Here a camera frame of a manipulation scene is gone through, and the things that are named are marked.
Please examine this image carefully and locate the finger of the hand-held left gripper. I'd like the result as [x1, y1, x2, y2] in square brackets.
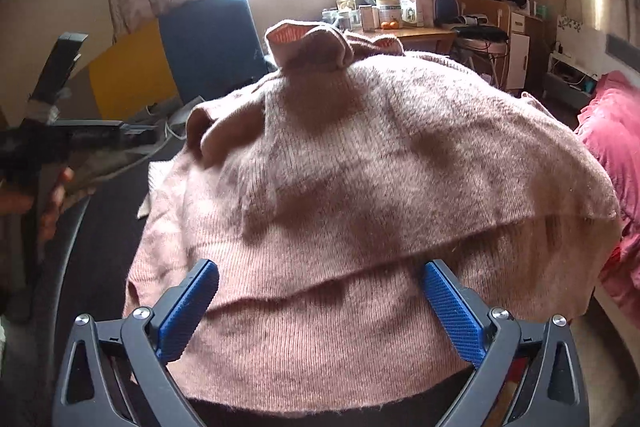
[67, 120, 159, 146]

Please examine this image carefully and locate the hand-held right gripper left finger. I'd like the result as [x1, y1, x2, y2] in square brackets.
[52, 258, 221, 427]

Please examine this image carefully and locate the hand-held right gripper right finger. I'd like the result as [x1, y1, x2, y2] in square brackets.
[422, 258, 591, 427]

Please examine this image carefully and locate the pink knit sweater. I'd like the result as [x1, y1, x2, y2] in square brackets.
[122, 21, 623, 418]

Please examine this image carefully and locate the person's left hand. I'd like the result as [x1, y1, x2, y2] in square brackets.
[39, 166, 77, 243]

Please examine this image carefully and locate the yellow padded board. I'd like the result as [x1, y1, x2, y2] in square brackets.
[89, 21, 182, 122]

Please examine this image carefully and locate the white cloth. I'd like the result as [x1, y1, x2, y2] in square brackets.
[138, 161, 177, 220]

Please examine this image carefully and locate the blue padded board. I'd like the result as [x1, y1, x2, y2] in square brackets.
[159, 0, 273, 104]

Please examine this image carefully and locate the pink shiny jacket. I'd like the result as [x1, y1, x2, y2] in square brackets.
[574, 71, 640, 329]

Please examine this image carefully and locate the white low shelf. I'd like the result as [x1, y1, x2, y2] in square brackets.
[544, 50, 601, 106]

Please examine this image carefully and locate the black round stool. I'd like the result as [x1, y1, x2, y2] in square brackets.
[452, 24, 511, 85]

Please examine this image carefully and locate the wooden cabinet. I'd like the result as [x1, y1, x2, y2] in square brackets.
[459, 0, 545, 92]

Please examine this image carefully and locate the wooden desk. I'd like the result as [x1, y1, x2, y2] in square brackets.
[350, 26, 457, 58]

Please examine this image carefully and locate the white round tin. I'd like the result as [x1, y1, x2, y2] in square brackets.
[376, 0, 404, 28]

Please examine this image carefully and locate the blue round fan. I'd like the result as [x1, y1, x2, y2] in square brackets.
[432, 0, 459, 26]

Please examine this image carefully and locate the white carton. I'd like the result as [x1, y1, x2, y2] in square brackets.
[400, 0, 425, 28]

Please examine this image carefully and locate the white cable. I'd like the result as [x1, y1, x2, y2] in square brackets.
[148, 105, 187, 140]

